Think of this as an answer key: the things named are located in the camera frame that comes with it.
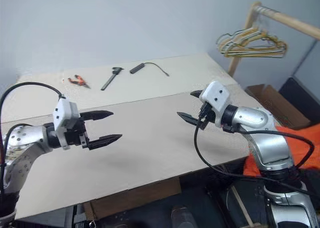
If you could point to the wooden slat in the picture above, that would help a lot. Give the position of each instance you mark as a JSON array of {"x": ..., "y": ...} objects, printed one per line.
[{"x": 241, "y": 204}]

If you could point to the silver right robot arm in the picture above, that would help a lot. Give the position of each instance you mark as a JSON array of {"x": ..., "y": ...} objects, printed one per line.
[{"x": 270, "y": 142}]

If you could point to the bunch of clothes hangers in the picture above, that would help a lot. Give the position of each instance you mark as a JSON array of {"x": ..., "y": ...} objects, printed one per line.
[{"x": 255, "y": 54}]

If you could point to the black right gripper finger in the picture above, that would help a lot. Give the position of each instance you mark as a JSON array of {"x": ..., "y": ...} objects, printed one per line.
[
  {"x": 190, "y": 119},
  {"x": 198, "y": 94}
]

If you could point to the wooden clothes rack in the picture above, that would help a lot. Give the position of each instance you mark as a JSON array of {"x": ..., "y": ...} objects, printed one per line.
[{"x": 287, "y": 18}]

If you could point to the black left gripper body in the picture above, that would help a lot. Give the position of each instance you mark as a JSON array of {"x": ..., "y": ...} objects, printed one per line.
[{"x": 75, "y": 136}]

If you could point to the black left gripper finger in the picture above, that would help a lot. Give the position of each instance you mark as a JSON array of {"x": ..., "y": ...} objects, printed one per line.
[
  {"x": 105, "y": 140},
  {"x": 97, "y": 115}
]

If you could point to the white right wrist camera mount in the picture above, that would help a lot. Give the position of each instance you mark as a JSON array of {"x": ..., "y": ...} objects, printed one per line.
[{"x": 215, "y": 94}]

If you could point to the orange shorts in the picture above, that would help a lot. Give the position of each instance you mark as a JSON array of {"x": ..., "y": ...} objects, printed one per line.
[{"x": 295, "y": 142}]

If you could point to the black case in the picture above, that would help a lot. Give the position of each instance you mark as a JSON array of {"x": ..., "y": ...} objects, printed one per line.
[{"x": 305, "y": 100}]

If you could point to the brown cardboard box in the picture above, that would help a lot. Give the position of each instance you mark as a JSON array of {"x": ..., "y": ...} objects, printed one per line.
[{"x": 287, "y": 107}]

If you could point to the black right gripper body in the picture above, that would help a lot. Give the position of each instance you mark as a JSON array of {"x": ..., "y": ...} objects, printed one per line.
[{"x": 207, "y": 115}]

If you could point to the black caliper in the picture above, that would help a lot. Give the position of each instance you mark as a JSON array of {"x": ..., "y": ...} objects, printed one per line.
[{"x": 110, "y": 80}]

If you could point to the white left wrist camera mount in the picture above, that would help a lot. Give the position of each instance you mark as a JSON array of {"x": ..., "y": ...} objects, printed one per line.
[{"x": 63, "y": 115}]

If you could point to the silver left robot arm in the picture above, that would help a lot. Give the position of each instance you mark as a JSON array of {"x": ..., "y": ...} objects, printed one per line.
[{"x": 22, "y": 147}]

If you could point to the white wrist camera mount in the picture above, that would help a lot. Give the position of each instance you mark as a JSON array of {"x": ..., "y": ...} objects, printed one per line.
[
  {"x": 215, "y": 94},
  {"x": 63, "y": 115}
]

